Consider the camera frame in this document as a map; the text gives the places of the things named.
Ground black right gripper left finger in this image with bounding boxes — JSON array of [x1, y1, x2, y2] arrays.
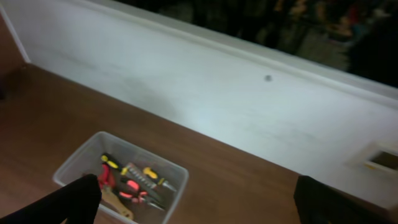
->
[[1, 174, 102, 224]]

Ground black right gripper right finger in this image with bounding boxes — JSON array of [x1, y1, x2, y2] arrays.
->
[[294, 175, 392, 224]]

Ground orange scraper wooden handle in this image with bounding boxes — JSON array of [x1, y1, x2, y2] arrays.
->
[[101, 186, 134, 220]]

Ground red black cutting pliers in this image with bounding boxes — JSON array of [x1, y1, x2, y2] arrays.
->
[[98, 163, 116, 189]]

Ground yellow black metal file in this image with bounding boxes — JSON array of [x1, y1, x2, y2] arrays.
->
[[101, 152, 128, 175]]

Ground orange black needle-nose pliers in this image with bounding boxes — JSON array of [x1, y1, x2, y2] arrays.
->
[[118, 177, 165, 210]]

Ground clear plastic container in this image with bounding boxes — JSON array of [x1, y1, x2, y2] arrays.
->
[[53, 132, 188, 223]]

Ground orange socket bit holder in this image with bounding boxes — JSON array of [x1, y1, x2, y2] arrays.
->
[[126, 163, 157, 189]]

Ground yellow black screwdriver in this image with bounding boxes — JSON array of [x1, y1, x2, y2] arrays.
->
[[142, 167, 177, 192]]

